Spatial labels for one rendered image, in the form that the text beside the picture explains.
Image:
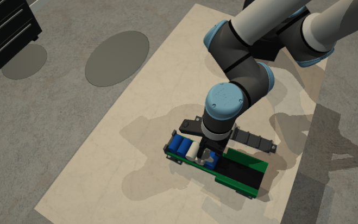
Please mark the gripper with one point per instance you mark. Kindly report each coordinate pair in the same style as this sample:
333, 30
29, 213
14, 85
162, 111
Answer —
207, 144

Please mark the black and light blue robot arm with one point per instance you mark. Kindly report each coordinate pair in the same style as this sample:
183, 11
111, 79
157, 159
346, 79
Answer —
308, 38

